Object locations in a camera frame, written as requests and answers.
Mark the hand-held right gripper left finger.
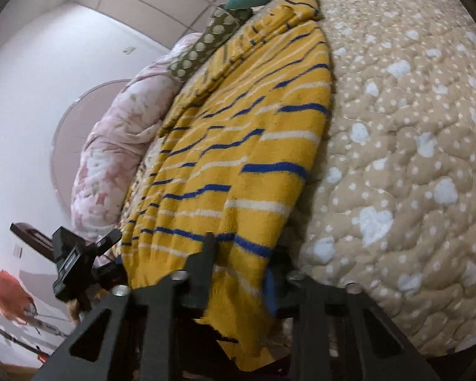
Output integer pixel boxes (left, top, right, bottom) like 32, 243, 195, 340
32, 233, 217, 381

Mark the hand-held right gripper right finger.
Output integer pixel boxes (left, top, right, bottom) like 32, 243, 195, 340
264, 269, 441, 381

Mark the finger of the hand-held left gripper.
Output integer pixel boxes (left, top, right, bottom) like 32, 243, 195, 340
96, 228, 123, 257

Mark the yellow striped sweater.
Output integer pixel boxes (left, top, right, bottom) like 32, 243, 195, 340
119, 0, 334, 371

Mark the dark wooden chair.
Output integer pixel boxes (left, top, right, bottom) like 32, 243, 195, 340
10, 222, 58, 263

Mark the pink floral duvet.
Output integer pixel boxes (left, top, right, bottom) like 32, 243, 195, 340
70, 32, 203, 243

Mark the beige spotted quilt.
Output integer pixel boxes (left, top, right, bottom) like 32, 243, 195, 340
281, 0, 476, 360

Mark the olive spotted pillow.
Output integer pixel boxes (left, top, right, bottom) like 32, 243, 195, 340
167, 5, 255, 81

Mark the round wall panel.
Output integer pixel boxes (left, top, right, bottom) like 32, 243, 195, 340
51, 79, 133, 207

